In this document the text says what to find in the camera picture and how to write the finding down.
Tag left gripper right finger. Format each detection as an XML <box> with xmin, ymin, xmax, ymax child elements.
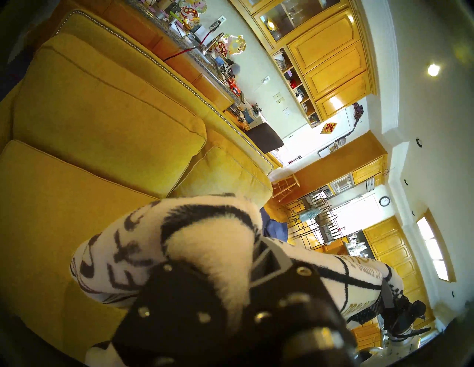
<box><xmin>239</xmin><ymin>237</ymin><xmax>359</xmax><ymax>367</ymax></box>

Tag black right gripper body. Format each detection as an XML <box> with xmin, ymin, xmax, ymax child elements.
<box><xmin>387</xmin><ymin>296</ymin><xmax>427</xmax><ymax>335</ymax></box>

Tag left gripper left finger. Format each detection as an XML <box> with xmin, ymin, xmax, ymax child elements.
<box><xmin>111</xmin><ymin>261</ymin><xmax>237</xmax><ymax>367</ymax></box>

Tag white scripture print blanket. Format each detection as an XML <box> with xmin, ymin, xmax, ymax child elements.
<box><xmin>70</xmin><ymin>192</ymin><xmax>405</xmax><ymax>367</ymax></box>

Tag crumpled navy moving blanket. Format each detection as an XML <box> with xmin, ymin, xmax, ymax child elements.
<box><xmin>260</xmin><ymin>207</ymin><xmax>289</xmax><ymax>242</ymax></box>

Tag wooden kitchen cabinets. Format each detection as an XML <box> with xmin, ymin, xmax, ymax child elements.
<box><xmin>363</xmin><ymin>216</ymin><xmax>434</xmax><ymax>322</ymax></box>

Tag arched window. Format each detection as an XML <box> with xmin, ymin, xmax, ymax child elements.
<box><xmin>417</xmin><ymin>209</ymin><xmax>457</xmax><ymax>283</ymax></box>

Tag black wrought iron chairs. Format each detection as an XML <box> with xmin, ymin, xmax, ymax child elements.
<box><xmin>281</xmin><ymin>187</ymin><xmax>350</xmax><ymax>252</ymax></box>

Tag teal hanging bag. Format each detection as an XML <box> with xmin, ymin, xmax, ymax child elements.
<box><xmin>298</xmin><ymin>206</ymin><xmax>321</xmax><ymax>223</ymax></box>

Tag wooden stool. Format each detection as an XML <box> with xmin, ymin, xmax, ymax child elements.
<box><xmin>271</xmin><ymin>174</ymin><xmax>301</xmax><ymax>203</ymax></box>

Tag built-in microwave oven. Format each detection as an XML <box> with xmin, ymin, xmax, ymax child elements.
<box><xmin>331</xmin><ymin>174</ymin><xmax>355</xmax><ymax>193</ymax></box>

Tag yellow sofa back cushion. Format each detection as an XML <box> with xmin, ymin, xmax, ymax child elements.
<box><xmin>168</xmin><ymin>146</ymin><xmax>274</xmax><ymax>209</ymax></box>
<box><xmin>11</xmin><ymin>33</ymin><xmax>207</xmax><ymax>199</ymax></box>

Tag tall wooden cabinet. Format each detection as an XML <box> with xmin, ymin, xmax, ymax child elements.
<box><xmin>268</xmin><ymin>130</ymin><xmax>388</xmax><ymax>198</ymax></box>

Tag white panel door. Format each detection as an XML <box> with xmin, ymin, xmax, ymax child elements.
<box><xmin>274</xmin><ymin>107</ymin><xmax>358</xmax><ymax>166</ymax></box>

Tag black office chair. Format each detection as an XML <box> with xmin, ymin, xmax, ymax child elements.
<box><xmin>244</xmin><ymin>122</ymin><xmax>285</xmax><ymax>154</ymax></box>

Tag dark door garland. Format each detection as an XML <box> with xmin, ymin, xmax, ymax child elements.
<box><xmin>351</xmin><ymin>103</ymin><xmax>366</xmax><ymax>128</ymax></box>

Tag cartoon foil balloon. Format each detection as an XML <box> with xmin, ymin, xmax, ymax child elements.
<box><xmin>178</xmin><ymin>0</ymin><xmax>208</xmax><ymax>26</ymax></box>
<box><xmin>217</xmin><ymin>33</ymin><xmax>247</xmax><ymax>58</ymax></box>

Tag granite top kitchen counter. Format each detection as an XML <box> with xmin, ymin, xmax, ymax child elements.
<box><xmin>56</xmin><ymin>0</ymin><xmax>243</xmax><ymax>111</ymax></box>

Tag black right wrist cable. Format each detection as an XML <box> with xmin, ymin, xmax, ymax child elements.
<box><xmin>391</xmin><ymin>326</ymin><xmax>433</xmax><ymax>340</ymax></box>

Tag wooden wall cabinets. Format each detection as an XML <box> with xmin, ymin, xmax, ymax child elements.
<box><xmin>230</xmin><ymin>0</ymin><xmax>378</xmax><ymax>129</ymax></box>

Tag red power cable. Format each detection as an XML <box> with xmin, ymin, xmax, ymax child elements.
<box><xmin>163</xmin><ymin>30</ymin><xmax>216</xmax><ymax>63</ymax></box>

